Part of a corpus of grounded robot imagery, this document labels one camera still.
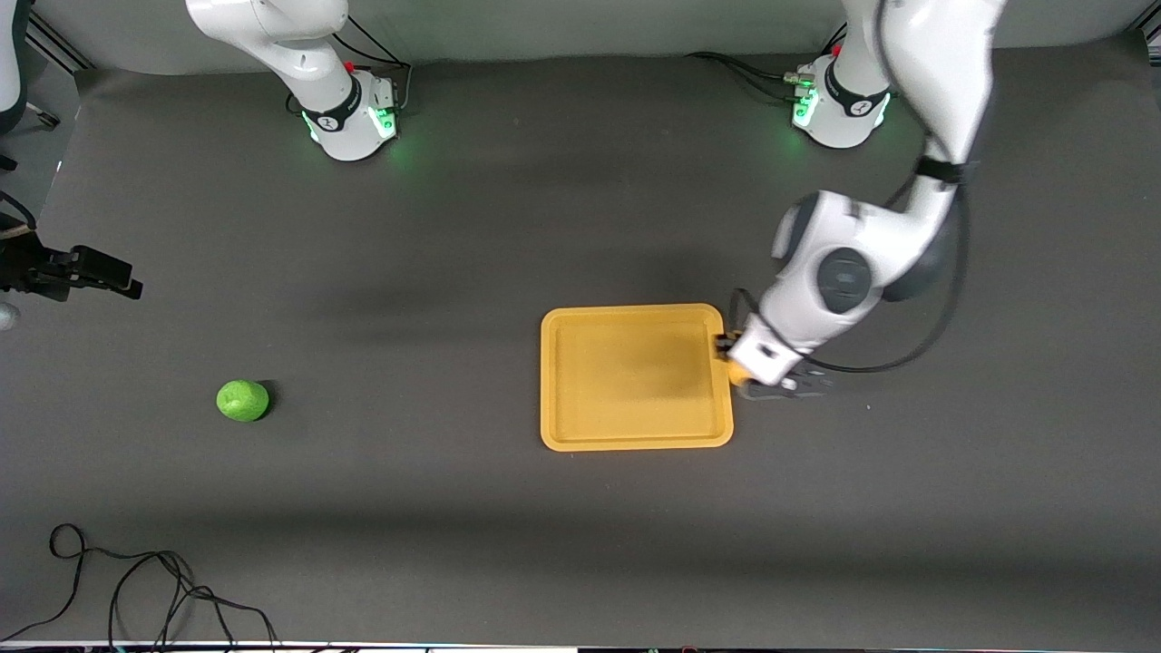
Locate black right arm base cables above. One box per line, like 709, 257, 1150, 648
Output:
286, 18, 415, 117

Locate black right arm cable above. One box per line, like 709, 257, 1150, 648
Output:
0, 190, 38, 233

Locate thin black loose cable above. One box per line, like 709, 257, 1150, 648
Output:
0, 523, 282, 647

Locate orange plastic tray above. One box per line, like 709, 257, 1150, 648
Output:
541, 304, 734, 452

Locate black left arm base cables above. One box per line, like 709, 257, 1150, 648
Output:
687, 18, 849, 102

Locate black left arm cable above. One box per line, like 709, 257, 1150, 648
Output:
728, 159, 973, 376

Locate black arm base cables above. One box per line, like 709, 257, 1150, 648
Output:
687, 18, 849, 102
286, 18, 415, 117

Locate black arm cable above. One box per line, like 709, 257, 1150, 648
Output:
728, 159, 973, 376
0, 190, 38, 233

